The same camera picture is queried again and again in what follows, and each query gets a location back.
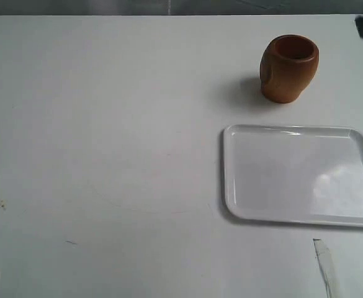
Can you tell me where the brown wooden mortar cup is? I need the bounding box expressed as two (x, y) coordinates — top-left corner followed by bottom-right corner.
(259, 35), (320, 104)

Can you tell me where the white rectangular plastic tray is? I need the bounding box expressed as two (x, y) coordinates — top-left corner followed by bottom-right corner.
(223, 124), (363, 228)

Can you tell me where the clear tape strip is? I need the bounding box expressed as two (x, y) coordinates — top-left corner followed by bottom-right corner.
(313, 238), (340, 297)

